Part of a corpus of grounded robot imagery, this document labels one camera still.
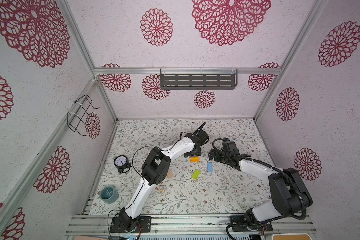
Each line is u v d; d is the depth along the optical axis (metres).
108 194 0.82
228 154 0.71
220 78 0.93
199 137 0.78
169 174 0.92
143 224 0.73
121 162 0.93
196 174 0.91
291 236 0.66
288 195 0.44
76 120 0.75
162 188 0.85
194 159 0.97
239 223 0.75
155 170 0.57
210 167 0.95
